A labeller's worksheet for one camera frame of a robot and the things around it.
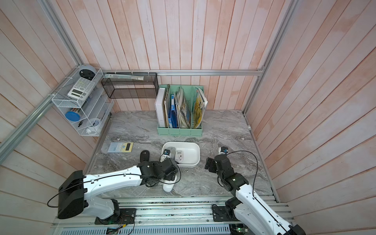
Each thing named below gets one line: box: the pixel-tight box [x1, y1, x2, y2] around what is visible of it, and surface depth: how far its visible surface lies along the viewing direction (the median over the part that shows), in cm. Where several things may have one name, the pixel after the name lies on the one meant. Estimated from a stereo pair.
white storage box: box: [161, 141, 201, 168], surface depth 97 cm
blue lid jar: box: [65, 111, 81, 122], surface depth 78 cm
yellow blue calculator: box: [107, 141, 134, 153], surface depth 100 cm
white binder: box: [154, 87, 166, 128], surface depth 98 cm
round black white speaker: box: [78, 63, 97, 81], surface depth 83 cm
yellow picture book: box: [192, 87, 209, 129], surface depth 100 cm
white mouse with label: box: [174, 149, 184, 164], surface depth 95 cm
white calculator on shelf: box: [67, 76, 95, 101], surface depth 79 cm
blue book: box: [168, 94, 178, 129], surface depth 100 cm
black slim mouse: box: [140, 149, 150, 163], surface depth 95 cm
